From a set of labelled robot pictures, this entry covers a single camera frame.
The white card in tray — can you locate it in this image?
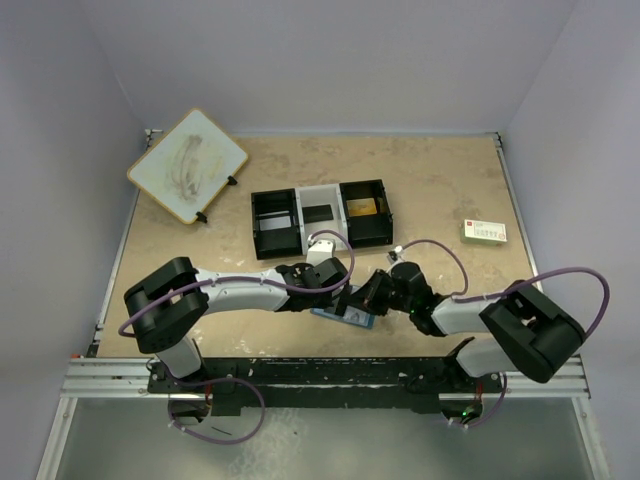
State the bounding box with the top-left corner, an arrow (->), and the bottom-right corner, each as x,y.
258,214 -> 291,231

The black whiteboard stand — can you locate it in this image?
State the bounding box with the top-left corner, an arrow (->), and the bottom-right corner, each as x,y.
196,175 -> 238,224

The yellow-framed whiteboard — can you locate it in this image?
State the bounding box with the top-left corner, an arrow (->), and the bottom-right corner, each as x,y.
127,108 -> 249,225

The black card in tray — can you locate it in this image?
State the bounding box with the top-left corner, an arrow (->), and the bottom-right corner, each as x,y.
302,204 -> 334,224

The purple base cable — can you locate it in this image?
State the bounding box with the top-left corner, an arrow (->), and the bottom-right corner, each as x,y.
167,377 -> 266,444
447,372 -> 509,431

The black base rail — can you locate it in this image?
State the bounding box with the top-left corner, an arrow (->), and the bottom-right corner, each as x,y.
148,357 -> 503,416

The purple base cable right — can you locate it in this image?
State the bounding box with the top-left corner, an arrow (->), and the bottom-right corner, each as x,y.
447,372 -> 509,431

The blue leather card holder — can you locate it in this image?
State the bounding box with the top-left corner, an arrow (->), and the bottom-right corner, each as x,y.
311,285 -> 375,329

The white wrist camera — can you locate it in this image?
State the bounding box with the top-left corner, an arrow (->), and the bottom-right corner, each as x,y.
306,237 -> 336,266
387,245 -> 405,266

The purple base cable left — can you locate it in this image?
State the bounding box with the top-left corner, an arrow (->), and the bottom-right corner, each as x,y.
167,377 -> 266,444

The small white card box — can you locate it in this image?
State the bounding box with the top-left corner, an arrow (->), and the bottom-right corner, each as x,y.
460,219 -> 507,246

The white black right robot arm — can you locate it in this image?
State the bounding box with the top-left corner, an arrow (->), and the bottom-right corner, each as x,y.
344,262 -> 586,383

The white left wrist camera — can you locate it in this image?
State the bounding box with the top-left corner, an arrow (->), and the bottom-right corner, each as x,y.
306,237 -> 336,266

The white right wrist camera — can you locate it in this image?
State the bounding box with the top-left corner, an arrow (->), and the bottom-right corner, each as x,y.
387,245 -> 405,266

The gold card in tray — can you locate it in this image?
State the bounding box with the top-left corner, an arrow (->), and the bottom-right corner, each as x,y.
346,198 -> 378,217

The black and white tray organizer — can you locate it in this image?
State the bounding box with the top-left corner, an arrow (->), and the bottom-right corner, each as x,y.
251,179 -> 394,260

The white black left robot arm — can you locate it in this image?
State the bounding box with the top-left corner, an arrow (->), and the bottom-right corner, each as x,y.
118,257 -> 355,380

